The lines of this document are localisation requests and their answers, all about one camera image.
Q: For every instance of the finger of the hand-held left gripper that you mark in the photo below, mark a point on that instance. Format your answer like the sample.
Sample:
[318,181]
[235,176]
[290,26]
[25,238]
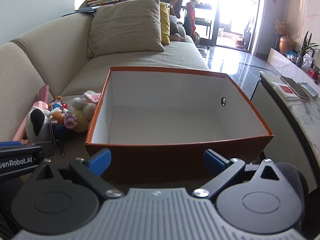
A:
[10,144]

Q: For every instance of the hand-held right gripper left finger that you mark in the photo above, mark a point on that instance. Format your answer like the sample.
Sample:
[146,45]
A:
[101,158]

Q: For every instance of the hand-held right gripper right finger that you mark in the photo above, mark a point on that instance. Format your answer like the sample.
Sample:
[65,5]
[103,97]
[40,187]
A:
[212,158]

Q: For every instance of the long pink tube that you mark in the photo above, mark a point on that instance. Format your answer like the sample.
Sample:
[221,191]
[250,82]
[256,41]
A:
[20,131]

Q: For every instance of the orange cardboard box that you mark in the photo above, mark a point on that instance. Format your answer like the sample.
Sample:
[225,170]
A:
[155,165]

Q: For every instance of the white and black plush toy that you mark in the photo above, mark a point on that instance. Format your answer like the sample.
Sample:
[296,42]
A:
[31,132]

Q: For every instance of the metal keyring clasp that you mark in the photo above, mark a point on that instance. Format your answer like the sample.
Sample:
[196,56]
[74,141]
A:
[60,152]

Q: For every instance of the cream crocheted bunny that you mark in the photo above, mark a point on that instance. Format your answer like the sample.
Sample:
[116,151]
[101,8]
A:
[80,122]

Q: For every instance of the blue plush ball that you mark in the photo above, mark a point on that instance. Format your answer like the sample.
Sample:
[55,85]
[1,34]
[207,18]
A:
[61,132]

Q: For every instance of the orange fox plush toy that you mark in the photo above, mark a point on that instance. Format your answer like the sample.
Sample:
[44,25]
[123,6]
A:
[58,116]

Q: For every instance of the pink crocheted toy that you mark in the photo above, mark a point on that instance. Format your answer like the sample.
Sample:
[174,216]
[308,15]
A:
[92,97]

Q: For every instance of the beige fabric sofa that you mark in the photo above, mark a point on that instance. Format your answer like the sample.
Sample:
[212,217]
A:
[50,55]

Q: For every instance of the red packet in clear bag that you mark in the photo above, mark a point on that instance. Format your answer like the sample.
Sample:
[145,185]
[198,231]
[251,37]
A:
[285,90]

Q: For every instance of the marble top coffee table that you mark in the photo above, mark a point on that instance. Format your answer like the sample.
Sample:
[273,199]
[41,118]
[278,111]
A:
[307,120]

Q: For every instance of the dark notebook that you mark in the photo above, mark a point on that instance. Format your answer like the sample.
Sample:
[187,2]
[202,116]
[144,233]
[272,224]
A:
[295,86]

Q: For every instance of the grey notebook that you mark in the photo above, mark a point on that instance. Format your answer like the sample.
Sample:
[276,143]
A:
[308,89]

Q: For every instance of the beige cushion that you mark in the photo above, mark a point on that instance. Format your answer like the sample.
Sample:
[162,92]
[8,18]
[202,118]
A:
[125,27]

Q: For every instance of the copper vase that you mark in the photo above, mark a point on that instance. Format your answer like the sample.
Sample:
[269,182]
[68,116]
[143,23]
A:
[286,45]

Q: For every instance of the black metal cart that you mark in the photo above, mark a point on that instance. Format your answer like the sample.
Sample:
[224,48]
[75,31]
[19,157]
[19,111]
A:
[202,23]

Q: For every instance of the dark checked cushion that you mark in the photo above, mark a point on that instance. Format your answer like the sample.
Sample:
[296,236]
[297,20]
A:
[173,25]

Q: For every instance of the red garment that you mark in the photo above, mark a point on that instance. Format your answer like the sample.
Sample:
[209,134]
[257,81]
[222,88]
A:
[191,17]

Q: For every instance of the yellow cushion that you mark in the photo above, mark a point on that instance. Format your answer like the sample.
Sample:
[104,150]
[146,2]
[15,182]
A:
[165,22]

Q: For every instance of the dried flowers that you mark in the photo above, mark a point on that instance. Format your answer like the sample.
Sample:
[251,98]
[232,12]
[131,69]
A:
[281,27]

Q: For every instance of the potted green plant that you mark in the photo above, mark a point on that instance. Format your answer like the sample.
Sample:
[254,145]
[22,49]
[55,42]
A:
[307,43]

